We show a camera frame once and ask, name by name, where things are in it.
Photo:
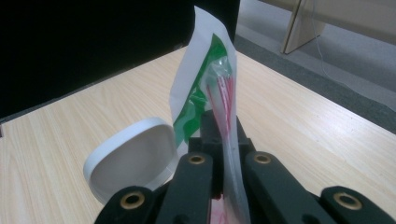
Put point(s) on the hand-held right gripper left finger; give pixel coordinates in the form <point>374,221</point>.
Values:
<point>207,133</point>

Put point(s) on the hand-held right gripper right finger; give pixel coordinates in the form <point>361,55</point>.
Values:
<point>244,143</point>

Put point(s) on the white pink plastic sugar bag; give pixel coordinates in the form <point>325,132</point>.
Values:
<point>199,62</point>

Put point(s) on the black curtain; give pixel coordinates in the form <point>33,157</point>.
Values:
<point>77,40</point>

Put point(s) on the light wooden shelf unit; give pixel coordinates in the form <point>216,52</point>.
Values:
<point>348,15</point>

